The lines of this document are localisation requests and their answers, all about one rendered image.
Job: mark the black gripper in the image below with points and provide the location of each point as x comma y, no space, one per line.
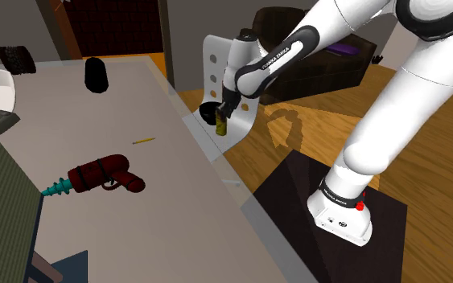
230,100

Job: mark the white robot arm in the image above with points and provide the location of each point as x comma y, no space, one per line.
402,98

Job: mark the black bowl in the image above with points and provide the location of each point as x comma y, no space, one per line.
207,113

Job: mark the yellow-green bottle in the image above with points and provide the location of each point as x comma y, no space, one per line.
221,126

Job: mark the white chair with holes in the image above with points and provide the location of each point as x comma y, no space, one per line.
215,47

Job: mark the yellow pencil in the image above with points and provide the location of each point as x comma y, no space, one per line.
144,140

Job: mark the dark brown sofa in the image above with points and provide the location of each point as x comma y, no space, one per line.
328,74

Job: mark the dark robot stand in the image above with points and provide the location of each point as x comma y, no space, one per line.
289,203

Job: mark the purple cushion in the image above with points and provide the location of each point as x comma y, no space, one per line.
342,49

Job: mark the black cylinder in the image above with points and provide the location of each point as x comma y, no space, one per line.
96,75

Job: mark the red toy drill teal tip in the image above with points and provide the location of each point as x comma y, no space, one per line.
100,172

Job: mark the dark woven basket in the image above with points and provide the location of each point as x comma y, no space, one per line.
16,59

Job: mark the dark blue block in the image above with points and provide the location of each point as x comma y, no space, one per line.
73,268

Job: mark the olive green box blue frame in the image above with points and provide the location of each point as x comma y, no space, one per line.
2,211

